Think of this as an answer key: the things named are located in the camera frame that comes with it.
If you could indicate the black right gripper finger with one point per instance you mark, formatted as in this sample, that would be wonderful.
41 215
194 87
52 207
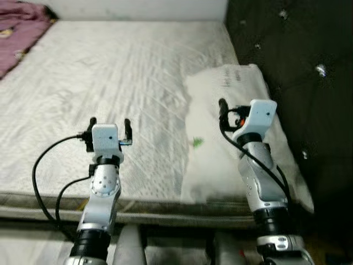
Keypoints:
223 107

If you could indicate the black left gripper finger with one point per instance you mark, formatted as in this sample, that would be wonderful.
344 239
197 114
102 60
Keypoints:
128 130
92 122

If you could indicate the cream pillow with green leaf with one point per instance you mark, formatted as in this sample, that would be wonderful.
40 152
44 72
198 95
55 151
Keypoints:
215 165

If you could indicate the pink cartoon print blanket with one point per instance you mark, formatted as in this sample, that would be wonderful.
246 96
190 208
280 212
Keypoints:
19 38

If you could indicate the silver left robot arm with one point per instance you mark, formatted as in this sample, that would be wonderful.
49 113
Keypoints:
102 204

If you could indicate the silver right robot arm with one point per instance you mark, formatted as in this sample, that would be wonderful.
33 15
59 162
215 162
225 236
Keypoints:
265 187

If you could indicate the white quilted mattress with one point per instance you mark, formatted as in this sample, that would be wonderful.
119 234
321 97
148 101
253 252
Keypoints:
110 77

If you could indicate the dark tufted headboard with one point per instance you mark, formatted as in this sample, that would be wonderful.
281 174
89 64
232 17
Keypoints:
314 110

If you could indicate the grey left robot leg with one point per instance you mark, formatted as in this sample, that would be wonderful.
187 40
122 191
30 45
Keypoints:
129 248

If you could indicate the grey robot leg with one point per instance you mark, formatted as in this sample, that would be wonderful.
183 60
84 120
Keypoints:
129 248
231 251

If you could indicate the grey right robot leg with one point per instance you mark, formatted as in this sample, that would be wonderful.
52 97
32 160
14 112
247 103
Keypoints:
231 251

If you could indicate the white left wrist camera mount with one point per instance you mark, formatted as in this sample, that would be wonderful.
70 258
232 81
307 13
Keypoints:
106 141

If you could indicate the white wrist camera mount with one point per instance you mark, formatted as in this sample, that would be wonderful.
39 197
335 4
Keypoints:
259 116
106 141

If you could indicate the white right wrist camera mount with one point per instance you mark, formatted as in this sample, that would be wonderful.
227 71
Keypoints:
259 116

